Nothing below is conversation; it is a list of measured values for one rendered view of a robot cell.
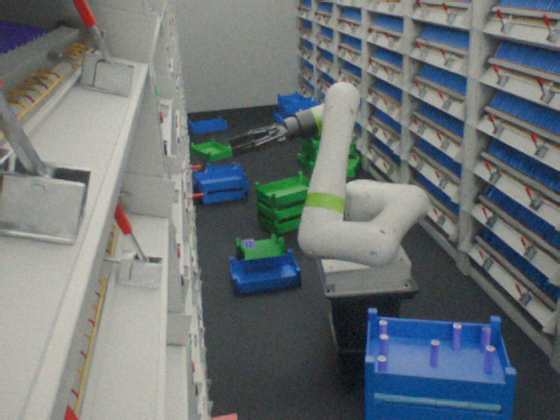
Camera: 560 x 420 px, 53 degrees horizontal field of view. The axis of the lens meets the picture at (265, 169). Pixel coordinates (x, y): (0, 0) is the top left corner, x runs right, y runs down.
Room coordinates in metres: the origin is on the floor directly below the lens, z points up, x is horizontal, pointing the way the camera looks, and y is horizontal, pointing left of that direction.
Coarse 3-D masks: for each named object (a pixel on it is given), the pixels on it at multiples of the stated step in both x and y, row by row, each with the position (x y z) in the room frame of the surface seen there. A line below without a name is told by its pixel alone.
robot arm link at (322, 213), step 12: (312, 204) 1.48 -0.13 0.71; (324, 204) 1.46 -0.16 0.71; (336, 204) 1.47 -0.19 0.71; (312, 216) 1.45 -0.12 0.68; (324, 216) 1.44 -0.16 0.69; (336, 216) 1.45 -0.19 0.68; (300, 228) 1.46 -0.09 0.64; (312, 228) 1.43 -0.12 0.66; (324, 228) 1.42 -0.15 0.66; (336, 228) 1.41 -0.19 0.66; (300, 240) 1.44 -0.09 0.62; (312, 240) 1.41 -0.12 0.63; (324, 240) 1.40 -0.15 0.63; (312, 252) 1.41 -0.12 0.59; (324, 252) 1.40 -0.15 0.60
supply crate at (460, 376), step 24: (408, 336) 1.15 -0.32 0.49; (432, 336) 1.13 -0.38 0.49; (480, 336) 1.11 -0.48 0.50; (408, 360) 1.07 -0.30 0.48; (456, 360) 1.05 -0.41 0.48; (480, 360) 1.05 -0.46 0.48; (504, 360) 1.00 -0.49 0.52; (384, 384) 0.97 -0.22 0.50; (408, 384) 0.96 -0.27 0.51; (432, 384) 0.95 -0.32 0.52; (456, 384) 0.94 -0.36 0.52; (480, 384) 0.93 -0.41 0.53; (504, 384) 0.91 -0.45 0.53
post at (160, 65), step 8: (160, 32) 1.34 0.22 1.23; (160, 40) 1.34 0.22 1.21; (160, 48) 1.34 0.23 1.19; (160, 56) 1.34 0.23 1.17; (160, 64) 1.34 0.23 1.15; (160, 72) 1.34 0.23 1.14; (176, 136) 1.37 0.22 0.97; (176, 144) 1.34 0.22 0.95; (176, 152) 1.34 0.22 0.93; (184, 200) 1.36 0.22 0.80; (184, 208) 1.34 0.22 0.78; (184, 216) 1.34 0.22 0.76; (192, 272) 1.36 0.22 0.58; (192, 280) 1.34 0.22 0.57; (192, 288) 1.34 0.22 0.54; (200, 336) 1.34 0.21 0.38; (200, 344) 1.34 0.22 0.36
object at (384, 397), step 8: (376, 392) 0.99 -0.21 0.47; (376, 400) 0.99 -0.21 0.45; (384, 400) 0.98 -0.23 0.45; (392, 400) 0.97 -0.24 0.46; (400, 400) 0.97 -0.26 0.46; (408, 400) 0.96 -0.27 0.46; (416, 400) 0.96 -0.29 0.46; (424, 400) 0.96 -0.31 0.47; (432, 400) 0.95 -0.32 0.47; (440, 400) 0.95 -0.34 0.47; (448, 400) 0.95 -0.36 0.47; (464, 408) 0.94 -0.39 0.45; (472, 408) 0.94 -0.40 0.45; (480, 408) 0.93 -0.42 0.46; (488, 408) 0.93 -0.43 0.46; (496, 408) 0.92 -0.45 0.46
